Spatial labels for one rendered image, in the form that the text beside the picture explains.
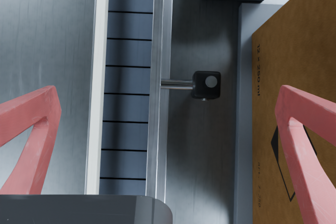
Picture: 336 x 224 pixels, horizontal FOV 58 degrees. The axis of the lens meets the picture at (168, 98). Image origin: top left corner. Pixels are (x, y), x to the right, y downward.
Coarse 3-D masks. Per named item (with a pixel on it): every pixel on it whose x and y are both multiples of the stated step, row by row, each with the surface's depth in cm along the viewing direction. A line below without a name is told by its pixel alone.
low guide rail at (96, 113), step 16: (96, 0) 39; (96, 16) 39; (96, 32) 39; (96, 48) 39; (96, 64) 38; (96, 80) 38; (96, 96) 38; (96, 112) 38; (96, 128) 38; (96, 144) 38; (96, 160) 38; (96, 176) 38; (96, 192) 38
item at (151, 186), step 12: (156, 0) 34; (156, 12) 34; (156, 24) 34; (156, 36) 34; (156, 48) 34; (156, 60) 34; (156, 72) 34; (156, 84) 34; (156, 96) 34; (156, 108) 34; (156, 120) 33; (156, 132) 33; (156, 144) 33; (156, 156) 33; (156, 168) 33; (156, 180) 33
